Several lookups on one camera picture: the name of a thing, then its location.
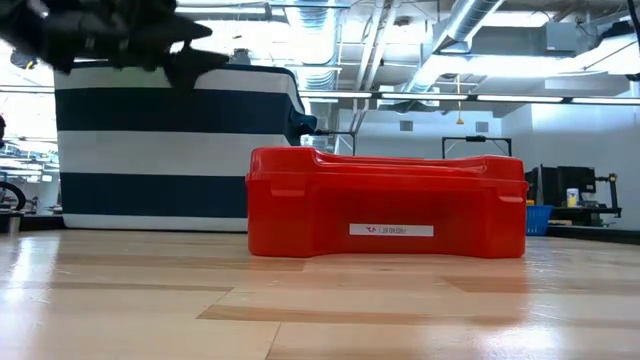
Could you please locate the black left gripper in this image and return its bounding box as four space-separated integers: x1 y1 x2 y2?
54 0 230 91

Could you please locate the red first aid kit case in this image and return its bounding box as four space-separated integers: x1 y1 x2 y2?
244 145 530 260

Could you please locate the navy white striped fabric basket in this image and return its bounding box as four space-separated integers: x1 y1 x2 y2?
52 60 319 233

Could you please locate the small blue plastic bin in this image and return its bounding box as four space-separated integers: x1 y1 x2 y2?
524 203 554 237

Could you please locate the grey air handling unit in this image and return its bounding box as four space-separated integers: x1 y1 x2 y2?
469 22 601 57

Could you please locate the black background monitor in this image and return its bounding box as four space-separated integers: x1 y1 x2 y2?
541 165 598 207

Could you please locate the black background workstation desk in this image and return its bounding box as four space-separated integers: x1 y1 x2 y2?
547 205 624 228

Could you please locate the black round cord reel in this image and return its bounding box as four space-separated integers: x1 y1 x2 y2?
9 49 39 71

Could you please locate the silver ventilation duct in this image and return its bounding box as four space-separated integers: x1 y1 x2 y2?
399 0 506 94

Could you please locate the yellow hanging cord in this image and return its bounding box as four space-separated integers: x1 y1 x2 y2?
453 73 465 126

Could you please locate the black metal stand frame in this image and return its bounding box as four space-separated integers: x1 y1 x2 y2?
441 134 514 160

